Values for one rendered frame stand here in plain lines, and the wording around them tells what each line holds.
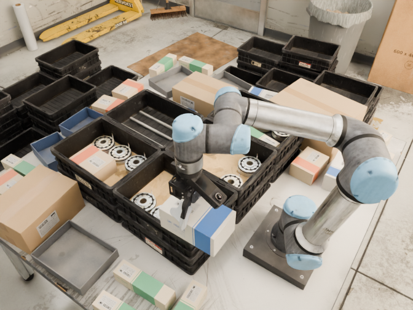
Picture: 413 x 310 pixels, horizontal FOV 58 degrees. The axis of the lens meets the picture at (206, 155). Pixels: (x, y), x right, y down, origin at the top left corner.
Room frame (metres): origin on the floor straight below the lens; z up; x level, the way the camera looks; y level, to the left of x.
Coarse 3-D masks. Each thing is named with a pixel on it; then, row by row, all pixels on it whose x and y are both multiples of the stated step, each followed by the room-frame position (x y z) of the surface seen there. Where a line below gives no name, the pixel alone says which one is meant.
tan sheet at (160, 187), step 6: (162, 174) 1.15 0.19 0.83; (168, 174) 1.15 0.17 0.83; (156, 180) 1.11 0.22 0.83; (162, 180) 1.11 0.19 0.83; (168, 180) 1.11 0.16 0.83; (144, 186) 1.08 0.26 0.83; (150, 186) 1.08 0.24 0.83; (156, 186) 1.08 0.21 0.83; (162, 186) 1.08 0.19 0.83; (168, 186) 1.08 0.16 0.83; (138, 192) 1.05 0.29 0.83; (150, 192) 1.05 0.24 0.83; (156, 192) 1.05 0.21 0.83; (162, 192) 1.05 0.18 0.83; (168, 192) 1.05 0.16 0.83; (156, 198) 1.01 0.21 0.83; (162, 198) 1.01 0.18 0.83
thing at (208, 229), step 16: (160, 208) 0.72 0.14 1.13; (192, 208) 0.72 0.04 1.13; (208, 208) 0.72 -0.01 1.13; (224, 208) 0.72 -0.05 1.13; (176, 224) 0.68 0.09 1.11; (192, 224) 0.66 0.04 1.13; (208, 224) 0.66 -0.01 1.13; (224, 224) 0.66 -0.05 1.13; (192, 240) 0.65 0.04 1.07; (208, 240) 0.61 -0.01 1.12; (224, 240) 0.65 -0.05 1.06
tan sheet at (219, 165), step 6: (204, 156) 1.27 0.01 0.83; (210, 156) 1.27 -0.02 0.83; (216, 156) 1.27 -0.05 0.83; (222, 156) 1.27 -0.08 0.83; (228, 156) 1.27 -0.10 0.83; (234, 156) 1.27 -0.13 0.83; (240, 156) 1.27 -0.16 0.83; (204, 162) 1.23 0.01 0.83; (210, 162) 1.23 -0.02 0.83; (216, 162) 1.23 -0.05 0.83; (222, 162) 1.23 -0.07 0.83; (228, 162) 1.23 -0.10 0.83; (234, 162) 1.23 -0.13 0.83; (204, 168) 1.19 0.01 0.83; (210, 168) 1.19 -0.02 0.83; (216, 168) 1.19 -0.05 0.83; (222, 168) 1.19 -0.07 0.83; (228, 168) 1.19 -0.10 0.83; (234, 168) 1.19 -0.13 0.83; (216, 174) 1.15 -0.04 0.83; (222, 174) 1.15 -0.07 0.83; (234, 174) 1.15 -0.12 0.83; (240, 174) 1.15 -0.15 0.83
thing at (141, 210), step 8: (160, 152) 1.19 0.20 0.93; (152, 160) 1.14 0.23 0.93; (144, 168) 1.09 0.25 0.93; (208, 176) 1.04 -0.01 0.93; (120, 184) 1.00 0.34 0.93; (224, 184) 1.00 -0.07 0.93; (232, 192) 0.96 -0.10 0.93; (120, 200) 0.93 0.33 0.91; (128, 200) 0.92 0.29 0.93; (232, 200) 0.92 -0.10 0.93; (136, 208) 0.88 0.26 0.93; (144, 216) 0.86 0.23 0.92; (152, 216) 0.84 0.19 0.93; (160, 224) 0.81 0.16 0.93; (168, 232) 0.78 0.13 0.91; (184, 240) 0.74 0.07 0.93
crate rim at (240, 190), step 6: (204, 120) 1.41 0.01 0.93; (210, 120) 1.41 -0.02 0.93; (252, 138) 1.28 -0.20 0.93; (258, 144) 1.24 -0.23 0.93; (264, 144) 1.24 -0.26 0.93; (168, 150) 1.20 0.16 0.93; (270, 150) 1.20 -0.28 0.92; (276, 150) 1.20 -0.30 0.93; (270, 156) 1.16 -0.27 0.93; (264, 162) 1.13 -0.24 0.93; (258, 168) 1.09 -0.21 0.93; (264, 168) 1.11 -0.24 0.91; (210, 174) 1.06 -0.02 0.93; (252, 174) 1.06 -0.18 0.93; (258, 174) 1.07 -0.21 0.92; (222, 180) 1.02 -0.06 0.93; (246, 180) 1.02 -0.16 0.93; (252, 180) 1.03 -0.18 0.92; (234, 186) 0.99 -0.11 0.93; (240, 186) 0.99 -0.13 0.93; (246, 186) 1.00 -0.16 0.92; (240, 192) 0.97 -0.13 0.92
